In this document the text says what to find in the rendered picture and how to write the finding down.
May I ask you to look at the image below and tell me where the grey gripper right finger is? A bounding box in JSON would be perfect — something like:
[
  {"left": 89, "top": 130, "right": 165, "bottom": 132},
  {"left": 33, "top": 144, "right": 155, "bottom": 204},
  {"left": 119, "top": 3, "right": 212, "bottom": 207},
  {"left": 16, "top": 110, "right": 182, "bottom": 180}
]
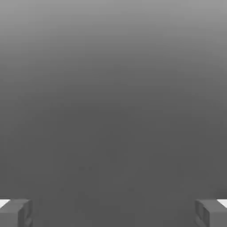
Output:
[{"left": 194, "top": 199, "right": 227, "bottom": 227}]

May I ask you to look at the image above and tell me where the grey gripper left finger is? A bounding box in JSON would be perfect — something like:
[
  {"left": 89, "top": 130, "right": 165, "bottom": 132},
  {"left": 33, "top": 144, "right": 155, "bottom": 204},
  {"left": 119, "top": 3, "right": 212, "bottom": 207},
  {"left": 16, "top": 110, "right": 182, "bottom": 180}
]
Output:
[{"left": 0, "top": 199, "right": 34, "bottom": 227}]

